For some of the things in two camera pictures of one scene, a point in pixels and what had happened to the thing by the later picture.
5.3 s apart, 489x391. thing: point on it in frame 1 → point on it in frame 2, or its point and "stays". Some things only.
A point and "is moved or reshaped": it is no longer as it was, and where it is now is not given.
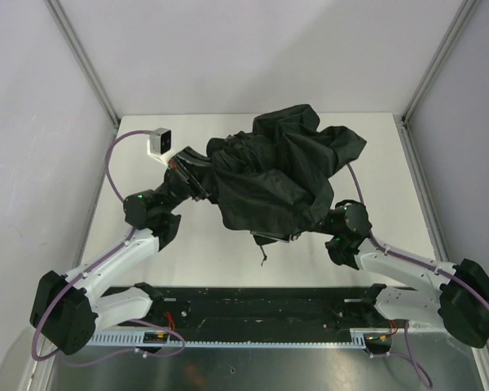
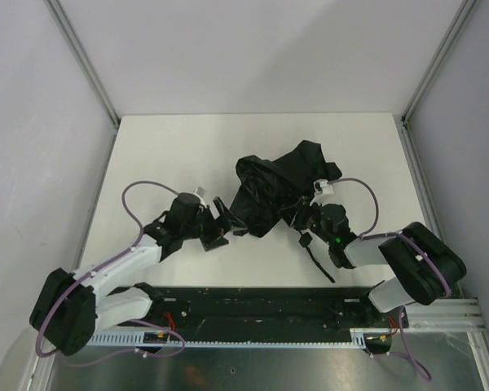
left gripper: x=193 y=173 → x=211 y=230
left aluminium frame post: x=64 y=24 stays
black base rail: x=328 y=308 stays
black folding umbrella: x=271 y=179 is moved or reshaped
